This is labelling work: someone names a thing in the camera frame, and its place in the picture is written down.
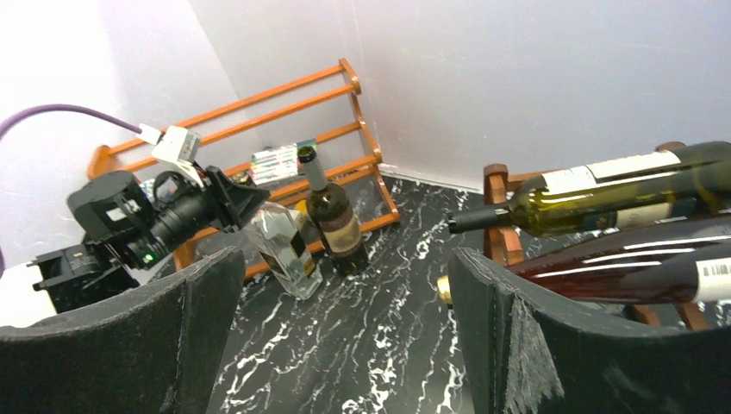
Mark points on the brown wooden wine rack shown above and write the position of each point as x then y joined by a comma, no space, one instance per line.
501,241

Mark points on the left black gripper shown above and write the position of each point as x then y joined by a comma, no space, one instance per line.
234,204

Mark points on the pack of coloured markers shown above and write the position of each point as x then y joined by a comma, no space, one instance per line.
276,163

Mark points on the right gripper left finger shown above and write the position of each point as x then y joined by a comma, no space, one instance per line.
154,349

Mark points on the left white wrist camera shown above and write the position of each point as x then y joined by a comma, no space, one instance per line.
177,146

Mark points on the orange wooden shelf rack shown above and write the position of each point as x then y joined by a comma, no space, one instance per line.
106,159

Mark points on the dark wine bottle silver cap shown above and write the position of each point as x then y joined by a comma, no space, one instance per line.
330,209

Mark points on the green wine bottle white label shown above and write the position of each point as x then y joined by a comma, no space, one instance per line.
705,189

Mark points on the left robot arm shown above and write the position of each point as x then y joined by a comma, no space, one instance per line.
125,228

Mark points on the red wine bottle gold cap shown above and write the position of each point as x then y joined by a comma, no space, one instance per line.
682,261

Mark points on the clear liquor bottle dark label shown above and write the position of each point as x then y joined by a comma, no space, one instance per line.
277,234

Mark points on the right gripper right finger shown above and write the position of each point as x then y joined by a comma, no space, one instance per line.
529,350

